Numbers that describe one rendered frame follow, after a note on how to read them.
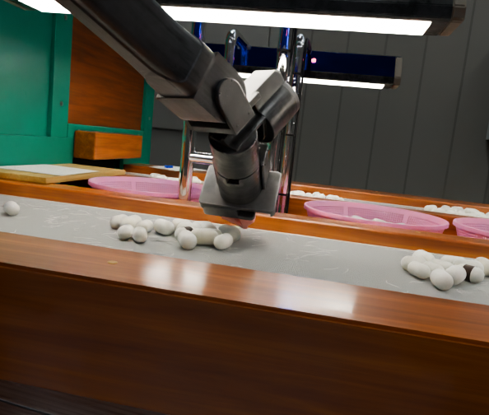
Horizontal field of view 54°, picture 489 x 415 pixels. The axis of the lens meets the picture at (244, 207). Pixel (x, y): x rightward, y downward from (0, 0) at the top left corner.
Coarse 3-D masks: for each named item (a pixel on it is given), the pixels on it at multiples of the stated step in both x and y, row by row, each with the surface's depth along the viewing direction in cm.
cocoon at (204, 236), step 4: (196, 228) 61; (200, 228) 61; (192, 232) 61; (196, 232) 60; (200, 232) 60; (204, 232) 60; (208, 232) 61; (212, 232) 61; (216, 232) 61; (196, 236) 60; (200, 236) 60; (204, 236) 60; (208, 236) 60; (212, 236) 60; (216, 236) 61; (200, 240) 60; (204, 240) 60; (208, 240) 60; (212, 240) 61; (200, 244) 61; (204, 244) 61; (208, 244) 61; (212, 244) 61
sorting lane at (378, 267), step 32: (0, 224) 61; (32, 224) 63; (64, 224) 65; (96, 224) 67; (192, 256) 55; (224, 256) 57; (256, 256) 58; (288, 256) 60; (320, 256) 62; (352, 256) 64; (384, 256) 66; (384, 288) 50; (416, 288) 51; (480, 288) 54
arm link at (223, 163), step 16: (256, 112) 56; (256, 128) 55; (224, 144) 54; (240, 144) 54; (256, 144) 55; (224, 160) 55; (240, 160) 55; (256, 160) 57; (224, 176) 58; (240, 176) 57
